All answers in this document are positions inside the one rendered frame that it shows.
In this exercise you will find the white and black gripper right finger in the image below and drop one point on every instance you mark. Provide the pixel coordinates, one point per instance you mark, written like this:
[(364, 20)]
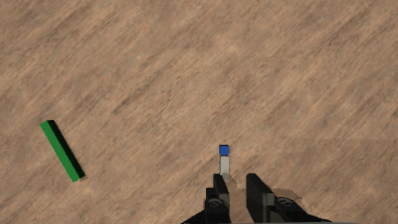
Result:
[(264, 208)]

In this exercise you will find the green rod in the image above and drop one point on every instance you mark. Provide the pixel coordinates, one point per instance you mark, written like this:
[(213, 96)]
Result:
[(62, 150)]

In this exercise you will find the grey rod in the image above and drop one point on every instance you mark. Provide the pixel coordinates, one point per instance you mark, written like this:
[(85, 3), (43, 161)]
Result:
[(224, 167)]

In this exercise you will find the small blue cube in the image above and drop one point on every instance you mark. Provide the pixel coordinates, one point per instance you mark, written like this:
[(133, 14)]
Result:
[(224, 149)]

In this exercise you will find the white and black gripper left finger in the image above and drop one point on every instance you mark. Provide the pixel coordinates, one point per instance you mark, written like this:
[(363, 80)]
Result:
[(214, 211)]

